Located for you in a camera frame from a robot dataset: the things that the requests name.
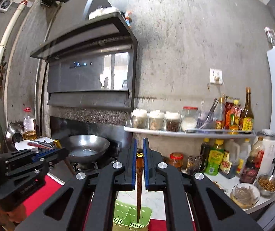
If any brown chopstick gold tip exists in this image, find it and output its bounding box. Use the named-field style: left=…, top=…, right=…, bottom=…
left=136, top=152, right=144, bottom=223

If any person's left hand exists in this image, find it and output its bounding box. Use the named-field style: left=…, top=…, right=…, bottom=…
left=6, top=203, right=27, bottom=223

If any orange lid jar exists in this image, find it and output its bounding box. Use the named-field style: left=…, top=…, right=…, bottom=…
left=169, top=152, right=184, bottom=171

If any steel pot lid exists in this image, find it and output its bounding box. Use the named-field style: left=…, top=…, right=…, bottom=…
left=4, top=123, right=24, bottom=151

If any steel wok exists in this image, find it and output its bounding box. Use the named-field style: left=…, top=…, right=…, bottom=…
left=28, top=134, right=111, bottom=163

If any oil bottle red cap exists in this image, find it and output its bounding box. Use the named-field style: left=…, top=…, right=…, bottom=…
left=23, top=107, right=37, bottom=140

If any green utensil holder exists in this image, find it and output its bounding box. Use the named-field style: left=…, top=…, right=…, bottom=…
left=112, top=200, right=152, bottom=231

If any red tablecloth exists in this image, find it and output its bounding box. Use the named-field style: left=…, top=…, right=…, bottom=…
left=21, top=174, right=196, bottom=231

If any green label bottle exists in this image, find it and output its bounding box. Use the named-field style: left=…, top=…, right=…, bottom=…
left=205, top=139, right=224, bottom=176

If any yellow bowl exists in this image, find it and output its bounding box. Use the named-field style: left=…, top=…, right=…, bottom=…
left=230, top=183, right=261, bottom=209

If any small steel bowl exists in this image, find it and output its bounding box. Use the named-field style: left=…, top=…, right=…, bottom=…
left=256, top=174, right=275, bottom=197

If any tall brown sauce bottle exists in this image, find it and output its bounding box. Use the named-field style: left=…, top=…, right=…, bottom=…
left=238, top=87, right=254, bottom=131

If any white rice cooker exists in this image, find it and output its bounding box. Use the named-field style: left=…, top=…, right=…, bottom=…
left=254, top=129, right=275, bottom=177

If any grey range hood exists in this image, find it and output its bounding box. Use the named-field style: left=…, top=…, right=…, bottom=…
left=31, top=0, right=138, bottom=110

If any white pipe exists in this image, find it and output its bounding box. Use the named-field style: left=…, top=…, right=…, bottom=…
left=0, top=0, right=32, bottom=108

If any white wall shelf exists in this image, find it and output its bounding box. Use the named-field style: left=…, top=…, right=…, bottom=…
left=124, top=125, right=256, bottom=139

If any white wall socket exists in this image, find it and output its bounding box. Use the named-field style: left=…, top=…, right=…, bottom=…
left=210, top=68, right=223, bottom=85

